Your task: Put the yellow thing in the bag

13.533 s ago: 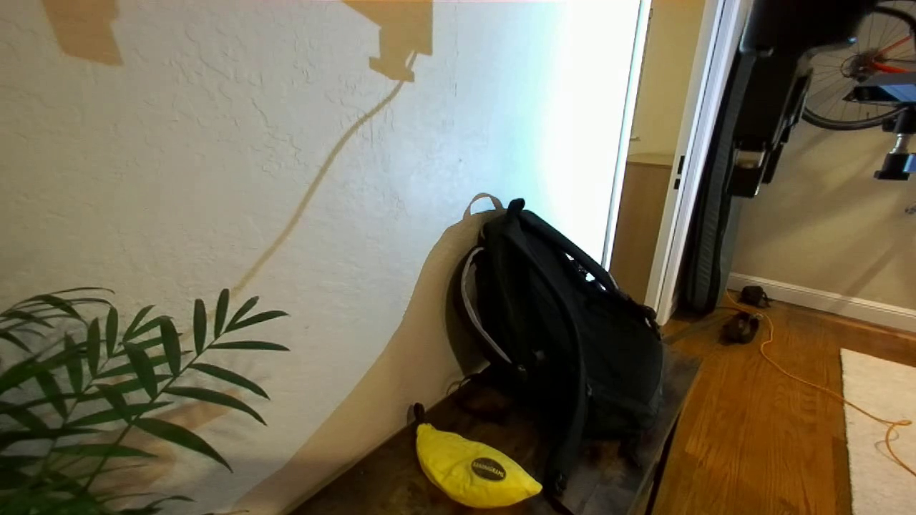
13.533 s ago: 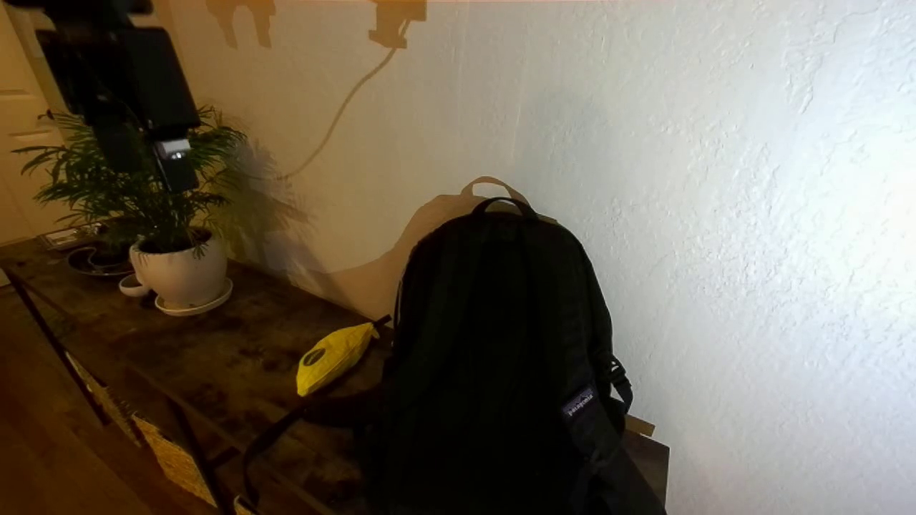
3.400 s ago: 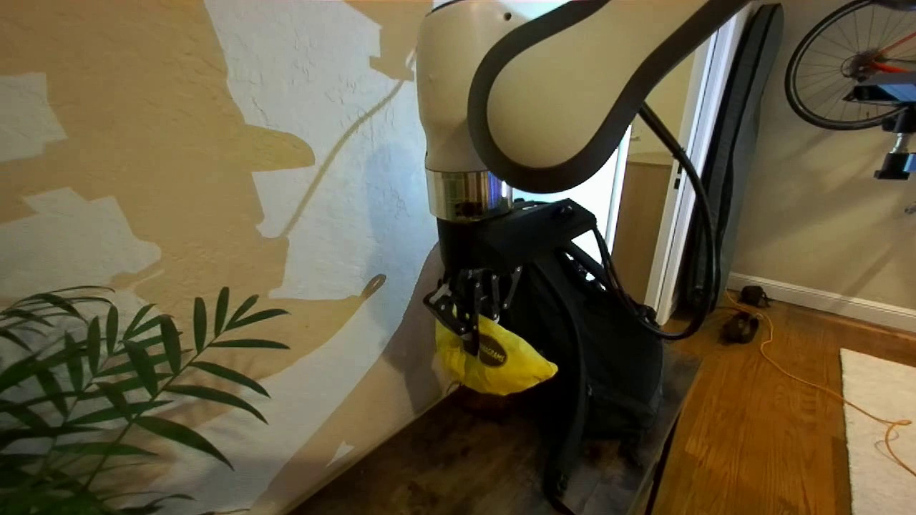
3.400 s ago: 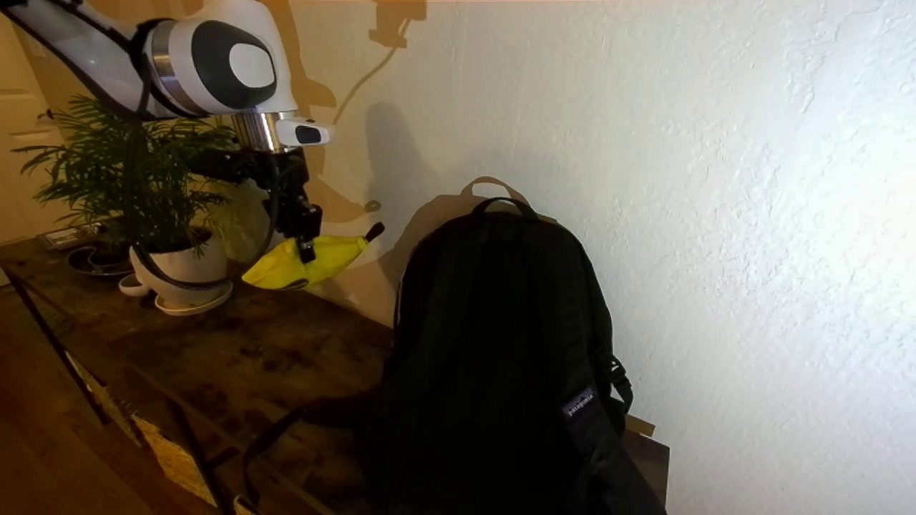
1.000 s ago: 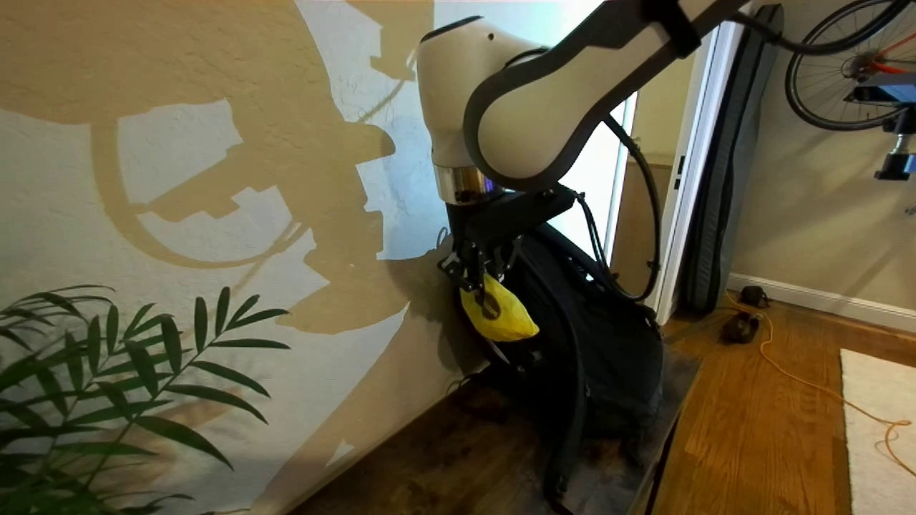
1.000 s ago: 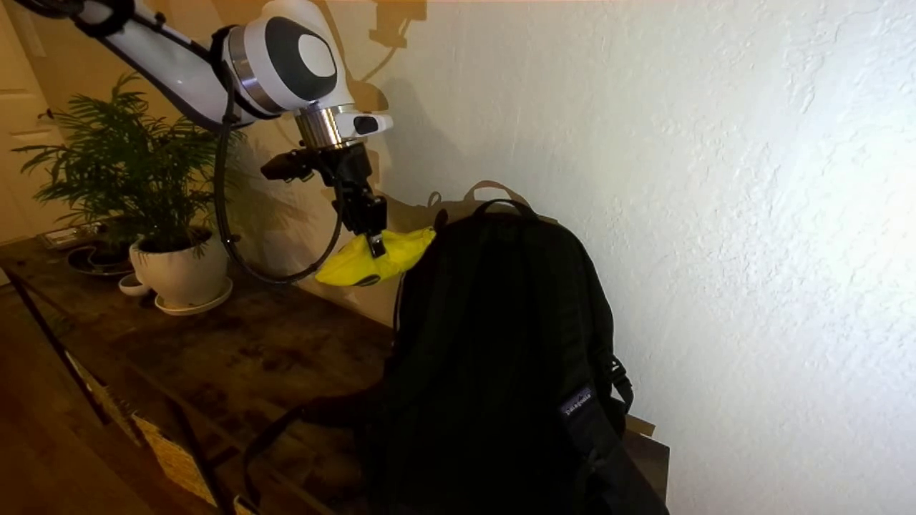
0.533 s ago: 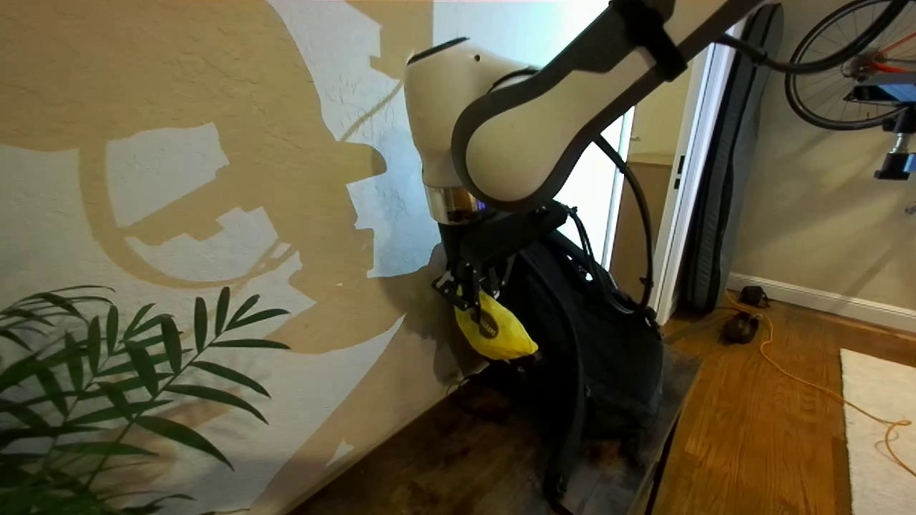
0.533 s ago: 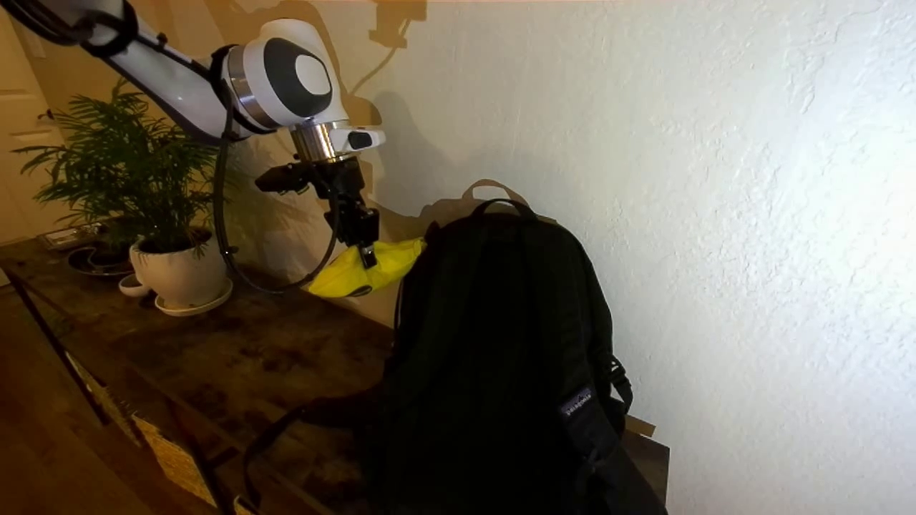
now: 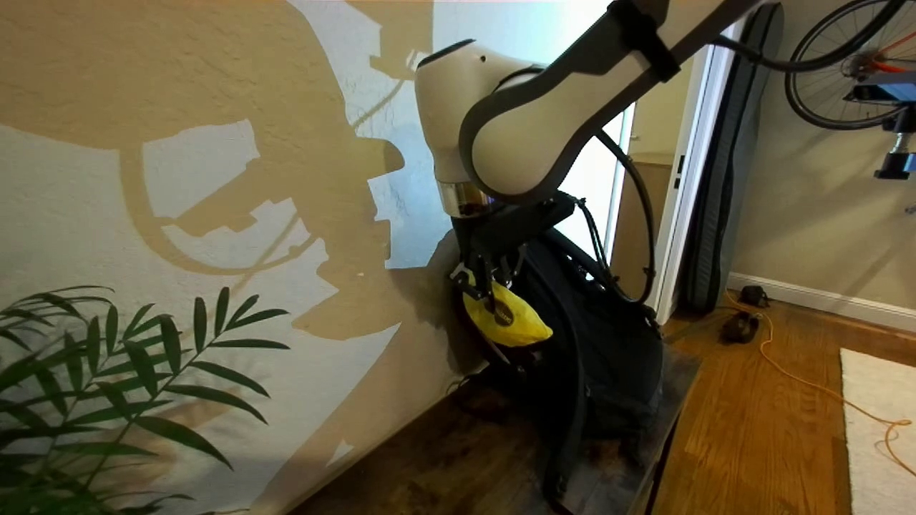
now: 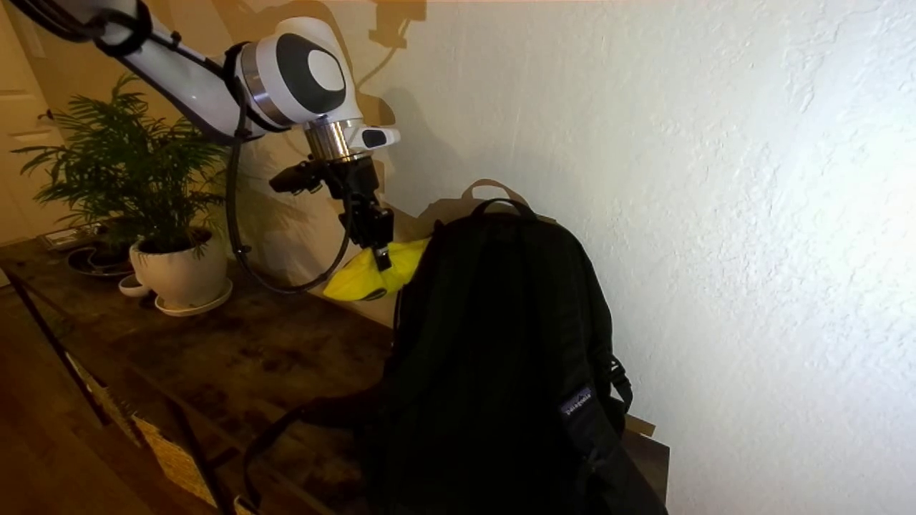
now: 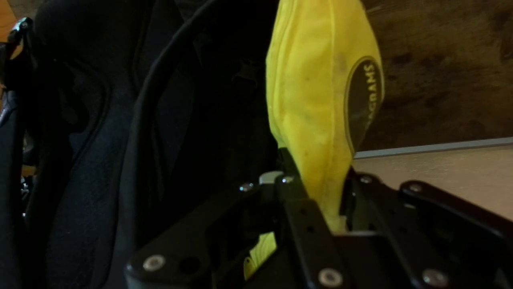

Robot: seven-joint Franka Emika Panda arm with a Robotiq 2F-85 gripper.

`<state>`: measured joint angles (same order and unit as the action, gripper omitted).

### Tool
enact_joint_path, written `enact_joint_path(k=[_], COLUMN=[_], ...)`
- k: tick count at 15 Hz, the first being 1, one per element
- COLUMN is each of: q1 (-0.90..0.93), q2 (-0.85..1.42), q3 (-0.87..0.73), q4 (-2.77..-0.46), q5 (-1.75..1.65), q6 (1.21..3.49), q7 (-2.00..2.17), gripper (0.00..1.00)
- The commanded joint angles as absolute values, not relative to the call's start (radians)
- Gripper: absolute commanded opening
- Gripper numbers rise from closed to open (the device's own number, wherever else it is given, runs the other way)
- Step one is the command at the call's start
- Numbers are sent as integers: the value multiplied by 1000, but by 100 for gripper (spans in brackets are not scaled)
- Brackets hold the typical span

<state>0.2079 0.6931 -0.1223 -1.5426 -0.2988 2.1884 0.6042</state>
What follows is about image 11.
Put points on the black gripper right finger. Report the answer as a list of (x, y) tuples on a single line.
[(427, 235)]

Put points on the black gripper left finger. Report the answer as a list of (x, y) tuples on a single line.
[(225, 241)]

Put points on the yellow banana-shaped fabric pouch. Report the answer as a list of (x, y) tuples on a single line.
[(321, 97)]

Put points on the black backpack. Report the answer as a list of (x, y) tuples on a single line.
[(134, 134)]

